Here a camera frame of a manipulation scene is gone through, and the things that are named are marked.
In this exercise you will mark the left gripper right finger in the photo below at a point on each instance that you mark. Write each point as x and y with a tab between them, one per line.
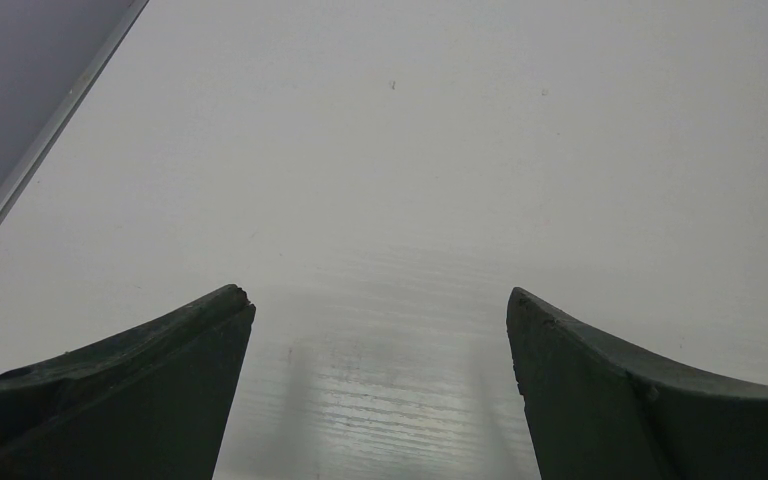
600	407

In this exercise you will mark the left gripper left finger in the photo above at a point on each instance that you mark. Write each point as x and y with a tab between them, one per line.
151	402

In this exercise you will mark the aluminium left side rail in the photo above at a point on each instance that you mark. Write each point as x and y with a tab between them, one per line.
51	54

